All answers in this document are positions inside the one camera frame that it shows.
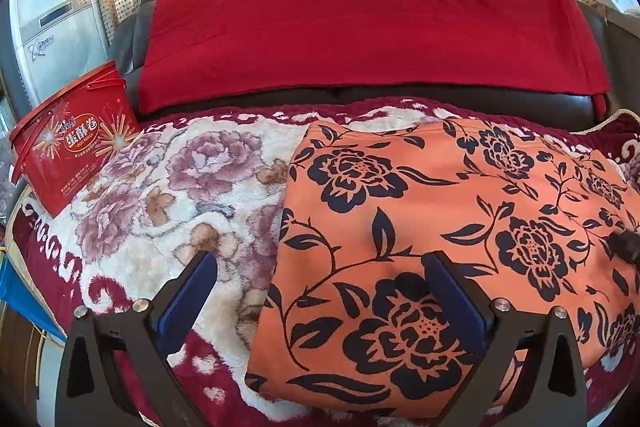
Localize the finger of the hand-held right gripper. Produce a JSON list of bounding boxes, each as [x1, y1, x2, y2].
[[606, 229, 640, 266]]

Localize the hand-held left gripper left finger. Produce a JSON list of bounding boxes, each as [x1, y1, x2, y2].
[[55, 251, 218, 427]]

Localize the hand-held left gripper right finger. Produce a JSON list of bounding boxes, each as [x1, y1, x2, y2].
[[421, 251, 588, 427]]

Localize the orange floral garment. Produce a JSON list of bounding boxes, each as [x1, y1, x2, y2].
[[245, 118, 640, 418]]

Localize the floral plush blanket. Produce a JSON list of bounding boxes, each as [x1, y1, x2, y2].
[[10, 99, 640, 427]]

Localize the blue plastic sheet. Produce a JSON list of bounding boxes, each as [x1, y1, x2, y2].
[[0, 252, 68, 345]]

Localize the black leather sofa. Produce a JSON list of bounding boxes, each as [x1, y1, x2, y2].
[[107, 0, 613, 134]]

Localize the red snack bucket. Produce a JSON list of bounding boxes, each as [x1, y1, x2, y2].
[[9, 61, 142, 218]]

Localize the red blanket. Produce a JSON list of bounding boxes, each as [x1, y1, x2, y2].
[[136, 0, 612, 115]]

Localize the silver refrigerator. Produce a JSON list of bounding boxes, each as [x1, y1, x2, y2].
[[7, 0, 113, 106]]

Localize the beige cord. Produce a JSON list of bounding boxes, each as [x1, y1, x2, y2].
[[582, 108, 640, 135]]

